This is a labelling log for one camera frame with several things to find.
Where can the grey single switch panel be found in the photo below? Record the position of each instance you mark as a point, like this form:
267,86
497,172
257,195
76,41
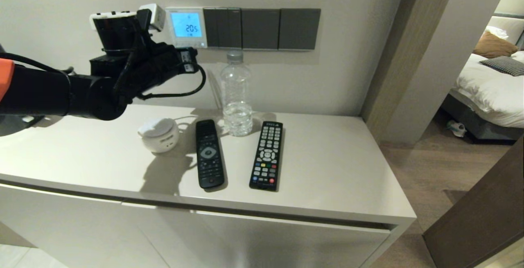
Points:
260,29
299,30

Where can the grey triple rocker switch panel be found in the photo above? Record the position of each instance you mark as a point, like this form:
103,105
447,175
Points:
223,28

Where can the grey headboard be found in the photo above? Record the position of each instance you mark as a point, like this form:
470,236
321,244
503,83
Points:
511,16

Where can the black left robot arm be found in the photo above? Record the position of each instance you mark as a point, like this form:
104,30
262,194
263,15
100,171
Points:
37,90

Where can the white round smart speaker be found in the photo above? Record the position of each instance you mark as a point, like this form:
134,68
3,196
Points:
159,137

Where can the dark grey bed base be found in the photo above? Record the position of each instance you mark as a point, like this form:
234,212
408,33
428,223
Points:
491,134

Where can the white pillow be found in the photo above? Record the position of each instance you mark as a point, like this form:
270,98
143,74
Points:
507,24

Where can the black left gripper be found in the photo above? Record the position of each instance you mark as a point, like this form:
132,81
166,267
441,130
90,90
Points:
153,67

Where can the light wood door panel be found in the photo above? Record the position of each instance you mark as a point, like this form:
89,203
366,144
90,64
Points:
401,55

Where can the beige cabinet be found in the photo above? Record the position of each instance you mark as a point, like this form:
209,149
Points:
327,165

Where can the clear plastic water bottle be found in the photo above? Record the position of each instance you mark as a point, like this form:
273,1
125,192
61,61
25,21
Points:
237,96

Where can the beige cabinet door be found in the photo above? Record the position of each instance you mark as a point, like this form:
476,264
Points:
266,243
61,227

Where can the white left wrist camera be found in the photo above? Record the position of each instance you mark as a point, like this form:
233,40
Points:
153,16

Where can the black remote with coloured buttons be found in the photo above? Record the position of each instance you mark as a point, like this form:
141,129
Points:
266,153

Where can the dark brown wooden door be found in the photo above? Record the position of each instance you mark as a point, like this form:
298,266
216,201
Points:
483,210

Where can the black electric kettle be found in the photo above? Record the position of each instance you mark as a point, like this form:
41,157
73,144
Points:
12,127

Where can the white wall thermostat panel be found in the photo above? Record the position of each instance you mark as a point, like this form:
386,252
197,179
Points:
187,25

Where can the brown pillow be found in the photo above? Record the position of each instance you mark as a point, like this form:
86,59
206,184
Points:
493,47

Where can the checkered grey pillow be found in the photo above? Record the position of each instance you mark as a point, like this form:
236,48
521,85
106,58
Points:
505,66

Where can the black remote with grey pad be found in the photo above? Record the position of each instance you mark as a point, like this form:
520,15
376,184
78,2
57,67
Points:
209,153

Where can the bed with white duvet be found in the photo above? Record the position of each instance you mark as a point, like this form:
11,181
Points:
491,96

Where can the white teal slipper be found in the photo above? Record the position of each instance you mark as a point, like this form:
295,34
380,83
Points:
456,129

